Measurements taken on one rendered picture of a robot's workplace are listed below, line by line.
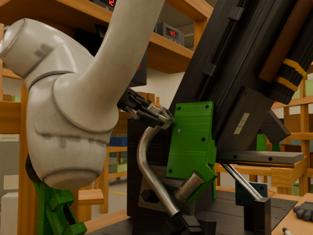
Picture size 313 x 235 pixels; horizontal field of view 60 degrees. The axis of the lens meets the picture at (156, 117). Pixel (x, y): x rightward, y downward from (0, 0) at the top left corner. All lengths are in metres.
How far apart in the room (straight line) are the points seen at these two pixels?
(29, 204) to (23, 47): 0.48
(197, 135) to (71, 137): 0.42
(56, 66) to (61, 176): 0.18
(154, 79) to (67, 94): 11.55
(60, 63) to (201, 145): 0.41
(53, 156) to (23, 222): 0.51
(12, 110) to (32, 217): 0.29
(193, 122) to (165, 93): 10.77
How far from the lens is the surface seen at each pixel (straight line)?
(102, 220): 1.04
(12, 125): 0.85
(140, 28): 0.34
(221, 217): 1.02
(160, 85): 11.69
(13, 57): 0.48
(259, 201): 0.80
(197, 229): 0.69
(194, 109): 0.75
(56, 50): 0.47
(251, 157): 0.78
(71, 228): 0.62
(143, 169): 0.74
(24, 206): 0.85
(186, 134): 0.74
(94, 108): 0.36
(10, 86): 11.79
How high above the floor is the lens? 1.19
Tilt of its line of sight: 3 degrees up
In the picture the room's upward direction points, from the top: straight up
